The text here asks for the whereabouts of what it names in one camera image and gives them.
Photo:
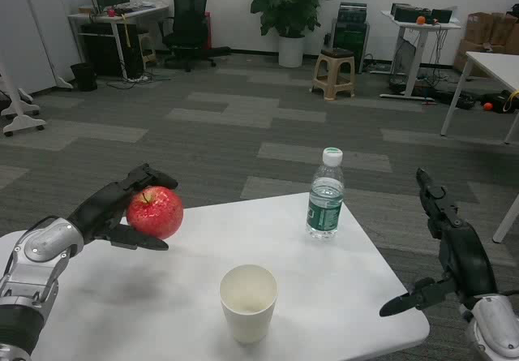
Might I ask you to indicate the beige plastic stool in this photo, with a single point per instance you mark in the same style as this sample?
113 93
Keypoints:
334 73

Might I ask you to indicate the white desk with monitor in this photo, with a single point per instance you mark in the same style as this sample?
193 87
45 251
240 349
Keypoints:
117 16

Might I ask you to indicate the white paper cup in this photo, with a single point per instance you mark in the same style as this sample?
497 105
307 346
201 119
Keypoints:
248 302

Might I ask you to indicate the white standing desk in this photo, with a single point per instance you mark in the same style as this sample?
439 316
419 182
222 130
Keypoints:
417 52

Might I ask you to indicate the black waste bin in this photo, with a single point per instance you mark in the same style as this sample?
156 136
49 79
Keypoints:
84 76

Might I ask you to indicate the white round plant pot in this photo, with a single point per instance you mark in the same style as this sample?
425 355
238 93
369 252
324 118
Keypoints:
291 50

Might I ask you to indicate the large green potted plant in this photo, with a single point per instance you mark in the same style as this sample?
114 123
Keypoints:
288 0

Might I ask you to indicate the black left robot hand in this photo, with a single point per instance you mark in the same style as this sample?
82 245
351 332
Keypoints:
99 211

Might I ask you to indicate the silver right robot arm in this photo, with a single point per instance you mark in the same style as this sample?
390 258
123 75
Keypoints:
492 324

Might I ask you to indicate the white partition base with wheels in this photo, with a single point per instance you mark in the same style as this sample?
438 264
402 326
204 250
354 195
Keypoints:
22 105

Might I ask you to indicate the brown cardboard boxes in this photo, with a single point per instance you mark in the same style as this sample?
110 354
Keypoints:
484 36

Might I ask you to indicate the orange ball on floor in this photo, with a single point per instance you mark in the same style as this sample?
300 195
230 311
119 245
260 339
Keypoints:
487 106

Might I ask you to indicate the red apple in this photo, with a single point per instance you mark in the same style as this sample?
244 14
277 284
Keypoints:
155 212

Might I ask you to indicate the black boxes on desk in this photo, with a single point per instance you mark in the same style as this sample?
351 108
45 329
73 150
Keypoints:
421 13

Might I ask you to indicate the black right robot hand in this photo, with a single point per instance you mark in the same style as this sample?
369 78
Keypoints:
466 251

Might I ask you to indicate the clear water bottle green label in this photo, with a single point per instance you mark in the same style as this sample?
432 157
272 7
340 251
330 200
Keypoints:
325 200

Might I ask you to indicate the black office chair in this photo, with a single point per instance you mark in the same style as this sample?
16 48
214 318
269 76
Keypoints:
190 20

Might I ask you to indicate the black computer tower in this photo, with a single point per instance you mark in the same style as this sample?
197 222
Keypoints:
107 50

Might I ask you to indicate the orange ball on desk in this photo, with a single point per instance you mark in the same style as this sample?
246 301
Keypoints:
421 20

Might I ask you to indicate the white table with legs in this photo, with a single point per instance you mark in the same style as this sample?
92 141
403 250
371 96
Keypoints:
482 89

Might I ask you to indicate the black equipment rack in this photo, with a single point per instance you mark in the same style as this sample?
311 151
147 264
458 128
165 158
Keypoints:
351 32

